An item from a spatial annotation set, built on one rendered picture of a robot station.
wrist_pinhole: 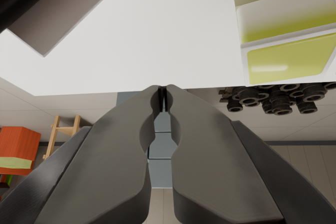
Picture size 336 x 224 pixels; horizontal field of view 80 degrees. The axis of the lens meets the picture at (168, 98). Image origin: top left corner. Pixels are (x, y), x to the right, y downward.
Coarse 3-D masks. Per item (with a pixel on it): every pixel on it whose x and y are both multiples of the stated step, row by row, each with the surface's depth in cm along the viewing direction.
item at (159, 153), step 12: (120, 96) 219; (156, 120) 204; (168, 120) 203; (156, 132) 199; (168, 132) 198; (156, 144) 194; (168, 144) 193; (156, 156) 190; (168, 156) 189; (156, 168) 186; (168, 168) 185; (156, 180) 181; (168, 180) 180
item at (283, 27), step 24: (240, 0) 18; (264, 0) 18; (288, 0) 17; (312, 0) 16; (240, 24) 18; (264, 24) 17; (288, 24) 16; (312, 24) 15; (240, 48) 17; (264, 48) 16; (288, 48) 16; (312, 48) 16; (264, 72) 20; (288, 72) 20; (312, 72) 19
